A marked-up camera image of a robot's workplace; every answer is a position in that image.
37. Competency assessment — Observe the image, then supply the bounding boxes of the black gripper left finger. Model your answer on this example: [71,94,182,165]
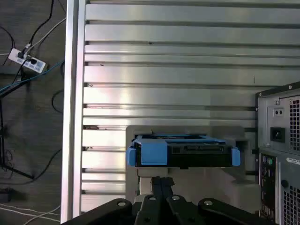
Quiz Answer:
[60,177,165,225]

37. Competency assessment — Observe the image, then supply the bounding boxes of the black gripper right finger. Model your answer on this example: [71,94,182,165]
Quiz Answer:
[160,177,278,225]

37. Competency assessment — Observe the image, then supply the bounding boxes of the hard disk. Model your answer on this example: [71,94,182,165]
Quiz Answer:
[126,133,241,169]

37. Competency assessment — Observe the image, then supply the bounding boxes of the gray parts rack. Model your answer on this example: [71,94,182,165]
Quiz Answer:
[125,125,261,218]

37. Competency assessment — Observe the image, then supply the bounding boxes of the black open PC case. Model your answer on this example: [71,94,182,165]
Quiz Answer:
[255,81,300,225]

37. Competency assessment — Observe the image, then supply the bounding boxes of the gray power supply unit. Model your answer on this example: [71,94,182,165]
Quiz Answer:
[257,92,300,155]

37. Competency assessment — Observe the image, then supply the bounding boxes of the small black box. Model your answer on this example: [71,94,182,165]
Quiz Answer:
[0,187,13,203]

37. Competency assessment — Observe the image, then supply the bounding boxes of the black tripod stand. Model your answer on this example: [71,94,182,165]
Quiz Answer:
[0,92,36,181]

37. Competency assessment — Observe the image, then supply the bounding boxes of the white power strip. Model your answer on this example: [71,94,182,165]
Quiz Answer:
[8,48,49,74]

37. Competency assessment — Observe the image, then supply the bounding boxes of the white cable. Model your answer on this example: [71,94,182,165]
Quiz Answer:
[0,202,61,223]
[23,17,68,53]

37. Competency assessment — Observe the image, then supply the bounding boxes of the blue cable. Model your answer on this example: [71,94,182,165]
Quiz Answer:
[0,60,66,97]

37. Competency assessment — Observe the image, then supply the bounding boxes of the black cable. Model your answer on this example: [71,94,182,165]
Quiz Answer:
[22,0,54,57]

